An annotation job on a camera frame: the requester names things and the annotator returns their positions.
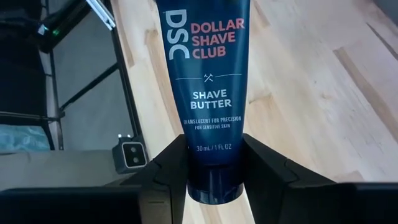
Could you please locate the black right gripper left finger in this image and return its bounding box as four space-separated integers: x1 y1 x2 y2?
121 133 190 224

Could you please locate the light blue sheet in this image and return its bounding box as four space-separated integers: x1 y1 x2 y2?
0 124 52 154

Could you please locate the black device with green light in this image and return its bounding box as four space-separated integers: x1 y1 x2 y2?
0 0 93 116

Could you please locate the small grey camera module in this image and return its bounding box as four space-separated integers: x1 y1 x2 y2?
111 134 149 175

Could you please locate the silver aluminium bar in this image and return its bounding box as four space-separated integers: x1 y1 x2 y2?
85 0 117 31

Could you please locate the black metal rig frame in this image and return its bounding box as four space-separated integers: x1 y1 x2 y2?
102 0 149 153

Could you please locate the dark blue shave butter tube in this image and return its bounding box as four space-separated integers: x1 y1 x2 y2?
155 0 252 205

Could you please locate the black table leg frame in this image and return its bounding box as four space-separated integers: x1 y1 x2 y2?
0 49 121 152

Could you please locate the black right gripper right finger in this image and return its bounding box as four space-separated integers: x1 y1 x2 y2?
242 133 336 224

